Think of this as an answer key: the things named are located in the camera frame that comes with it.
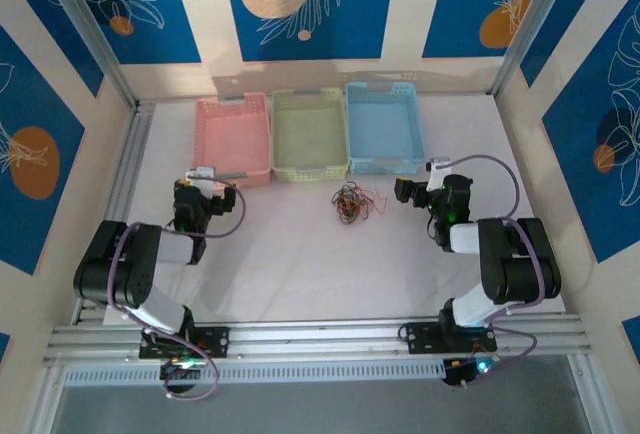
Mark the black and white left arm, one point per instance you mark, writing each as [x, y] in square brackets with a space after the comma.
[115, 274]

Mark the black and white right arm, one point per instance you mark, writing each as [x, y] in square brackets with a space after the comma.
[520, 264]

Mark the pink plastic basket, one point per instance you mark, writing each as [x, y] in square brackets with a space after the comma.
[230, 139]

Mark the blue plastic basket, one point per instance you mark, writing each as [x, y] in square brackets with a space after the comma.
[382, 129]

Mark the green plastic basket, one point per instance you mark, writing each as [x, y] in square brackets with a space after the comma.
[307, 139]

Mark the black controller board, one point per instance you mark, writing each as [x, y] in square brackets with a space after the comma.
[467, 371]
[182, 369]

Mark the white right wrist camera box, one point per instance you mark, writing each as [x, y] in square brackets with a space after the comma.
[437, 174]

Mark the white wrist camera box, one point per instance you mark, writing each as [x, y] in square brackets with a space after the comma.
[201, 173]
[437, 174]

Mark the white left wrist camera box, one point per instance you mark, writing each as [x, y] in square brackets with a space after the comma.
[201, 173]

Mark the aluminium side rail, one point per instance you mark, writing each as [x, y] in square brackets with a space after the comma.
[131, 154]

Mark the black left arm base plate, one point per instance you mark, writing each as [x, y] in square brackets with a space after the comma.
[215, 341]

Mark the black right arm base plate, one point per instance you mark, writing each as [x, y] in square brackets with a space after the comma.
[420, 338]

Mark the wide aluminium mounting rail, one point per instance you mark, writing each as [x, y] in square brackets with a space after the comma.
[320, 339]

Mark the aluminium frame post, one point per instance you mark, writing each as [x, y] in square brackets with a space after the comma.
[527, 29]
[42, 404]
[90, 29]
[585, 399]

